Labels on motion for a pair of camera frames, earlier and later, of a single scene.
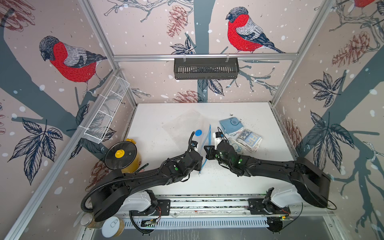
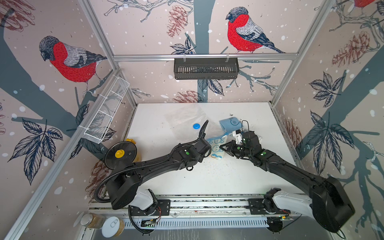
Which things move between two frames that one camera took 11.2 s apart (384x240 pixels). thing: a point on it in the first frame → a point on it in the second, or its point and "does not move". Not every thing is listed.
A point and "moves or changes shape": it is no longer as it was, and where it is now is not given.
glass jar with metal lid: [88, 220] does not move
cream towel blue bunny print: [241, 148] moves or changes shape
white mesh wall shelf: [108, 103] does not move
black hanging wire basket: [206, 69] does not move
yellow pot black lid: [124, 155] does not move
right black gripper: [209, 153] → [231, 148]
